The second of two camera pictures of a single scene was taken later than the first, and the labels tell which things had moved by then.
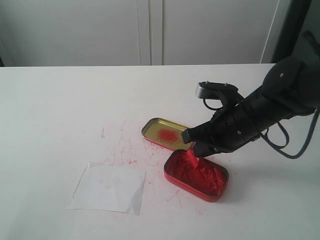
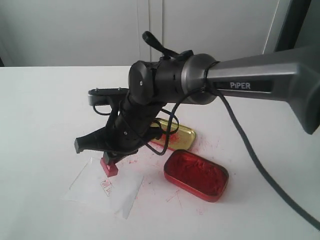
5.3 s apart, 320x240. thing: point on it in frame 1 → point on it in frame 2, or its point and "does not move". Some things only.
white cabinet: [72, 33] does not move
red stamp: [193, 161] → [111, 169]
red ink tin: [208, 181] does not move
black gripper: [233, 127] → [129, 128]
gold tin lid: [166, 134] does not move
